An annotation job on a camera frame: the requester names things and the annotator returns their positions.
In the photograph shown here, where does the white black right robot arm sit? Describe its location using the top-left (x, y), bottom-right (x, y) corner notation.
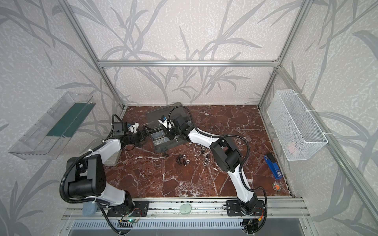
top-left (158, 116), bottom-right (258, 216)

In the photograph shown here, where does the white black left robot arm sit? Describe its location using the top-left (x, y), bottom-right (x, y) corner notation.
top-left (59, 114), bottom-right (155, 215)

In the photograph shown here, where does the grey compartment organizer box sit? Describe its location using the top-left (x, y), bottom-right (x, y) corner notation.
top-left (146, 102), bottom-right (187, 153)

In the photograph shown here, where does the black screw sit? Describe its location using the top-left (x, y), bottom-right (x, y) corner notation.
top-left (176, 155), bottom-right (183, 166)

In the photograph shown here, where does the green circuit board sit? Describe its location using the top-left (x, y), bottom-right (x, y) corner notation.
top-left (118, 218), bottom-right (140, 228)

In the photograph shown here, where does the blue stapler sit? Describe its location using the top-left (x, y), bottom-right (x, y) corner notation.
top-left (264, 153), bottom-right (283, 180)

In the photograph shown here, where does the small round orange object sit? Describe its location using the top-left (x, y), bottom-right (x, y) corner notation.
top-left (272, 182), bottom-right (282, 192)

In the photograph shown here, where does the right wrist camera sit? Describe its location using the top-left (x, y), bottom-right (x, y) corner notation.
top-left (158, 116), bottom-right (173, 130)

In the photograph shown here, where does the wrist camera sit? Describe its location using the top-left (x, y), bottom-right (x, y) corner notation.
top-left (112, 122), bottom-right (139, 137)
top-left (158, 116), bottom-right (173, 130)

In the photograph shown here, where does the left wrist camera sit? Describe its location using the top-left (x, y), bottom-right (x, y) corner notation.
top-left (112, 122), bottom-right (139, 137)

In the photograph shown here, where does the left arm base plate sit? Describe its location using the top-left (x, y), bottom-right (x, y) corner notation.
top-left (107, 201), bottom-right (150, 217)

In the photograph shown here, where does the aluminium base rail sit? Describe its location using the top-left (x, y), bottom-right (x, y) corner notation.
top-left (61, 198), bottom-right (311, 220)

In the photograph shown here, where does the clear plastic wall bin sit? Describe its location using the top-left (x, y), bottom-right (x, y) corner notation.
top-left (9, 92), bottom-right (96, 160)

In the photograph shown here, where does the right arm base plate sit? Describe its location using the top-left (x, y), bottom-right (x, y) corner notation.
top-left (225, 200), bottom-right (265, 217)

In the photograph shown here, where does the aluminium horizontal frame bar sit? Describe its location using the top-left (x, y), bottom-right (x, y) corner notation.
top-left (97, 60), bottom-right (278, 67)

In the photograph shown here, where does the white wire mesh basket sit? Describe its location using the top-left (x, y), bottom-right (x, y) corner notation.
top-left (267, 89), bottom-right (328, 161)

